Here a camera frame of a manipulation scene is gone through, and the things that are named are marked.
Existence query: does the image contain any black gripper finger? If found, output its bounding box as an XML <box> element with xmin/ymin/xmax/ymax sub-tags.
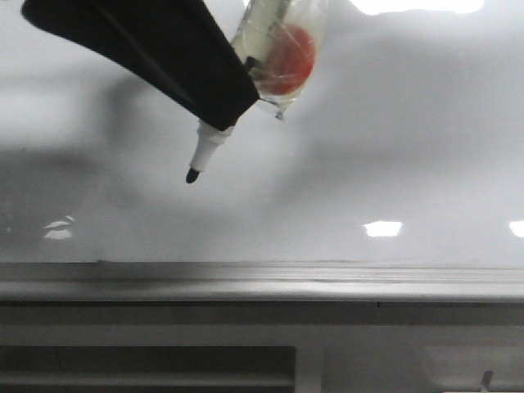
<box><xmin>21</xmin><ymin>0</ymin><xmax>260</xmax><ymax>131</ymax></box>

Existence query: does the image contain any white black-tip whiteboard marker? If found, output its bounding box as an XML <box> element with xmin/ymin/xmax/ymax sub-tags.
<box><xmin>186</xmin><ymin>120</ymin><xmax>234</xmax><ymax>184</ymax></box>

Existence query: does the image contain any red pad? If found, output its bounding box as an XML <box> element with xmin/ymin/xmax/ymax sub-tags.
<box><xmin>232</xmin><ymin>1</ymin><xmax>328</xmax><ymax>120</ymax></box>

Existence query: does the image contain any white whiteboard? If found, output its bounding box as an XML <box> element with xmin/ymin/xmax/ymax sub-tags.
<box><xmin>1</xmin><ymin>1</ymin><xmax>523</xmax><ymax>269</ymax></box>

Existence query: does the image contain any grey whiteboard marker tray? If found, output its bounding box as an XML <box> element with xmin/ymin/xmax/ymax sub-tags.
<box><xmin>1</xmin><ymin>261</ymin><xmax>523</xmax><ymax>304</ymax></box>

